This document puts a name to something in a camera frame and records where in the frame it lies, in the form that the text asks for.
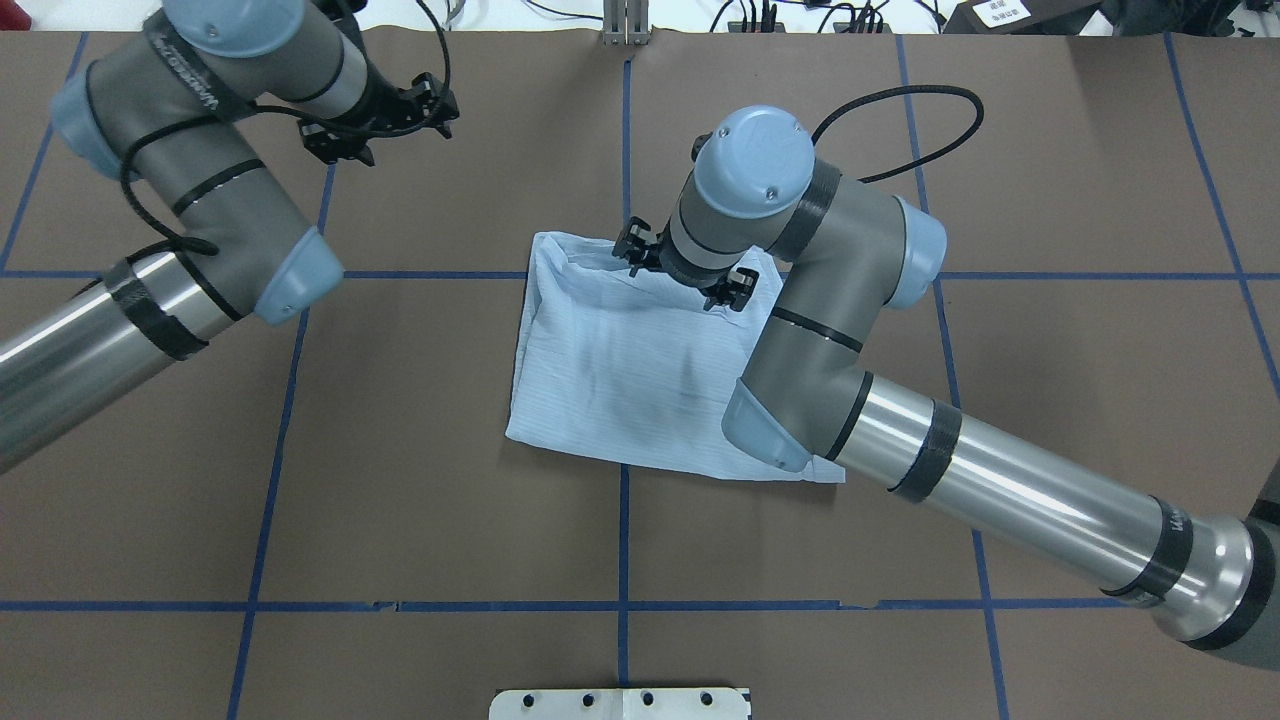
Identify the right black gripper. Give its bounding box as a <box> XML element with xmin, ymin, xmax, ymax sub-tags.
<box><xmin>612</xmin><ymin>217</ymin><xmax>759</xmax><ymax>313</ymax></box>

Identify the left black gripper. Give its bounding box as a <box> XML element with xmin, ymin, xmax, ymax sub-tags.
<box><xmin>298</xmin><ymin>72</ymin><xmax>460</xmax><ymax>167</ymax></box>

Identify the light blue button shirt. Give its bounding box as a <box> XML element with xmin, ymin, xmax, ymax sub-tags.
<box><xmin>506</xmin><ymin>231</ymin><xmax>845</xmax><ymax>484</ymax></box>

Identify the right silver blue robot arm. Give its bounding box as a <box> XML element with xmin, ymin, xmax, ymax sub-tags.
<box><xmin>613</xmin><ymin>105</ymin><xmax>1279</xmax><ymax>671</ymax></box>

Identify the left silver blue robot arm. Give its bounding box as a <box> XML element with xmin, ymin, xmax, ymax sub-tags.
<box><xmin>1</xmin><ymin>1</ymin><xmax>460</xmax><ymax>471</ymax></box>

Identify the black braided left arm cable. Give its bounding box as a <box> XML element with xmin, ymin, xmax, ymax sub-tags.
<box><xmin>118</xmin><ymin>0</ymin><xmax>453</xmax><ymax>256</ymax></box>

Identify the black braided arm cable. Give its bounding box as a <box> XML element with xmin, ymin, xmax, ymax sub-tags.
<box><xmin>118</xmin><ymin>0</ymin><xmax>453</xmax><ymax>256</ymax></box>
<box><xmin>810</xmin><ymin>85</ymin><xmax>986</xmax><ymax>186</ymax></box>

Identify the aluminium frame post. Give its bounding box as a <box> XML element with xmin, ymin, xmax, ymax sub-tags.
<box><xmin>600</xmin><ymin>0</ymin><xmax>652</xmax><ymax>46</ymax></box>

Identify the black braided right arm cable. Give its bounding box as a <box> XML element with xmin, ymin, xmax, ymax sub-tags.
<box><xmin>810</xmin><ymin>85</ymin><xmax>986</xmax><ymax>186</ymax></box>

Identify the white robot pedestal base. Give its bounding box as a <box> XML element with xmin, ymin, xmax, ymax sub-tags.
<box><xmin>488</xmin><ymin>687</ymin><xmax>754</xmax><ymax>719</ymax></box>

